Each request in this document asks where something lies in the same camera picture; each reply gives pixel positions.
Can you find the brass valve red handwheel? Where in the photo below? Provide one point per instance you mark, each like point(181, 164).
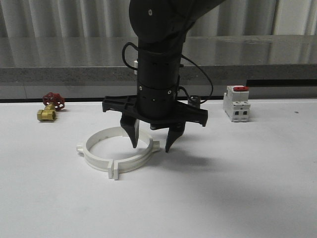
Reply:
point(53, 102)

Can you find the white half clamp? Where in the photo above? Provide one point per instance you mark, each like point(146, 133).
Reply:
point(111, 166)
point(138, 160)

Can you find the grey stone countertop ledge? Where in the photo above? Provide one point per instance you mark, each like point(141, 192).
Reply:
point(256, 61)

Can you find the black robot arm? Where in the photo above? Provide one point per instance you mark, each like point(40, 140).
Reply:
point(161, 27)

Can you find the black cylindrical capacitor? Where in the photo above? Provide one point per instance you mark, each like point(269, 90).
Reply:
point(194, 101)

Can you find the white circuit breaker red switch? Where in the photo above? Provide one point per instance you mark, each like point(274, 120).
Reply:
point(235, 103)

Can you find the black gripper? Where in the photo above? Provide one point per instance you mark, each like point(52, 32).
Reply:
point(155, 101)

